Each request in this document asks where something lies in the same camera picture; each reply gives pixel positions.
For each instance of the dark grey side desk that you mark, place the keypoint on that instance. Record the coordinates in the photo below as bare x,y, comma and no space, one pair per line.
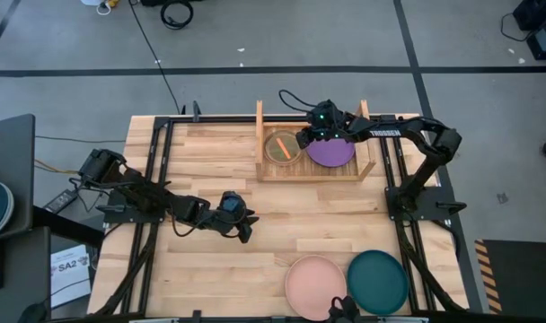
12,148

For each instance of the dark teal plate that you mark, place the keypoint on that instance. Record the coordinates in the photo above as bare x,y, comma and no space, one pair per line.
377,281

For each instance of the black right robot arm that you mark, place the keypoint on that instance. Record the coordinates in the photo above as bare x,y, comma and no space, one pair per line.
390,132

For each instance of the wooden plate shelf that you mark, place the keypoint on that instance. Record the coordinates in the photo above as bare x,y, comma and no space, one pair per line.
313,172

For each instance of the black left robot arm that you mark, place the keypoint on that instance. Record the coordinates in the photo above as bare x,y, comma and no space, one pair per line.
138,193

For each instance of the white paper sheet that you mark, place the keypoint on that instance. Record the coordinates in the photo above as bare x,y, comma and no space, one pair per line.
71,278

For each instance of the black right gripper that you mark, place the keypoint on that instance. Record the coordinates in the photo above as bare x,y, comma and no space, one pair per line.
333,133

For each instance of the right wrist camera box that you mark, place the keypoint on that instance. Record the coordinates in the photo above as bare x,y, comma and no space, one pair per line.
325,114

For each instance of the black table-level camera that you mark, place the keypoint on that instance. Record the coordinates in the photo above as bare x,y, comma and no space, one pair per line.
344,310

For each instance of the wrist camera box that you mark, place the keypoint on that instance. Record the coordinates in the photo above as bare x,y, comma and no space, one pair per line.
325,114
233,204

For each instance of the black hazard striped mat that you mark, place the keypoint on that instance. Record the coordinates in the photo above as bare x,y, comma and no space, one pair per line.
520,273

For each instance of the black power adapter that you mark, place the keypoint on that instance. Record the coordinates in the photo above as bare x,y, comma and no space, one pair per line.
59,201

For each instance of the purple plate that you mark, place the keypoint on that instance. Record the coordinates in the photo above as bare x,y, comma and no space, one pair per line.
331,154

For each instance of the pink plate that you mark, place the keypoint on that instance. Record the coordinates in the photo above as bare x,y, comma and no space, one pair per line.
315,287

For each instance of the green transparent plastic plate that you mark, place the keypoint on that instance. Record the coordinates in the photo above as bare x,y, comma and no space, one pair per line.
269,154

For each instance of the grey cabinet with keypad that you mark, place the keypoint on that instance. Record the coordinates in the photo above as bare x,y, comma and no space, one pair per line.
17,278

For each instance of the black equipment case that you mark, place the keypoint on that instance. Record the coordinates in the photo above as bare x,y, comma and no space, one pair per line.
544,40

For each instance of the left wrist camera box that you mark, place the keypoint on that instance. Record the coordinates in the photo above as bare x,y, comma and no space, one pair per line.
233,204

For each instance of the blue transparent plastic plate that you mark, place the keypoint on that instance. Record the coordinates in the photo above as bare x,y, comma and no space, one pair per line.
295,158

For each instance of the black aluminium rig frame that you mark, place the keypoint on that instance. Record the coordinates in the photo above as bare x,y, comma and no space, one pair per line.
163,170

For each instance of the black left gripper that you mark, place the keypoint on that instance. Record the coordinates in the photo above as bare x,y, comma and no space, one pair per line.
226,223

